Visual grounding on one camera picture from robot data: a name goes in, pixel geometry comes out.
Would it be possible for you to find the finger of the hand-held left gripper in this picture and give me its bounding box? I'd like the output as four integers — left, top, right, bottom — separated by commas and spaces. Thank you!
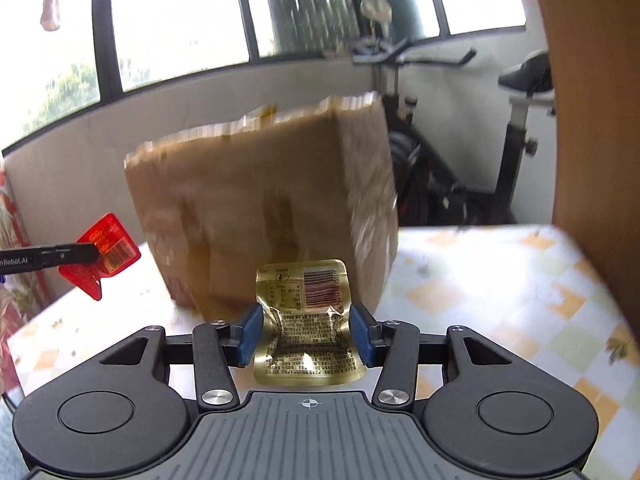
30, 242, 101, 267

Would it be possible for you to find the cardboard box with plastic liner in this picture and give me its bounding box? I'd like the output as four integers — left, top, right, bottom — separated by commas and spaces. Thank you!
124, 91, 400, 322

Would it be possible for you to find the black framed window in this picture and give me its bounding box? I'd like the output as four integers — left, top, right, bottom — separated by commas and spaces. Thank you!
0, 0, 528, 153

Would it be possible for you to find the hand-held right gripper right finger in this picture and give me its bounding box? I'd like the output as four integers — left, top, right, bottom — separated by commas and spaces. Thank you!
350, 302, 516, 408

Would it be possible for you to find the white cloth on pole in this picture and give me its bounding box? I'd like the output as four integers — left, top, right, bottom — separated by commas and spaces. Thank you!
361, 0, 392, 41

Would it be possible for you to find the gold foil snack packet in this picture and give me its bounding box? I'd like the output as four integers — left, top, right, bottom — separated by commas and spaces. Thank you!
254, 258, 365, 387

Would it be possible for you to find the wooden cabinet panel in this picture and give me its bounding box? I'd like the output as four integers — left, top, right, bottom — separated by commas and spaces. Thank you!
527, 0, 640, 281

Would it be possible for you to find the red packet at left edge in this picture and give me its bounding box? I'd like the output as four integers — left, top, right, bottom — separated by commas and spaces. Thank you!
0, 170, 31, 396

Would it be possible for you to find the black exercise bike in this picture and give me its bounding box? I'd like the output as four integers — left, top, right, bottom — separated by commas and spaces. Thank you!
350, 35, 557, 227

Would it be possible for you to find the red snack packet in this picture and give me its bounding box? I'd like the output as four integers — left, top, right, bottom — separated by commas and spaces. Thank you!
59, 213, 142, 302

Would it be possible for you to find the floral checked tablecloth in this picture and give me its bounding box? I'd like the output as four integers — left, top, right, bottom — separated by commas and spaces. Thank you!
5, 225, 640, 411

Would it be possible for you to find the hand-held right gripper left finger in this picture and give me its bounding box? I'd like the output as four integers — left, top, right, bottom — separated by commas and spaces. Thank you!
99, 305, 264, 411

